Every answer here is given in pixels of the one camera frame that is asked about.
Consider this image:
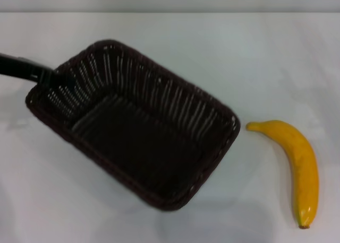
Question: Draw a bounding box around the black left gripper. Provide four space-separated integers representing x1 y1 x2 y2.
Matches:
0 53 78 89

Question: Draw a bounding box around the dark brown woven basket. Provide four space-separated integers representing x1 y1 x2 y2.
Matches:
25 39 241 212

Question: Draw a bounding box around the yellow banana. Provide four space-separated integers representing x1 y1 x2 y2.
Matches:
245 119 319 230

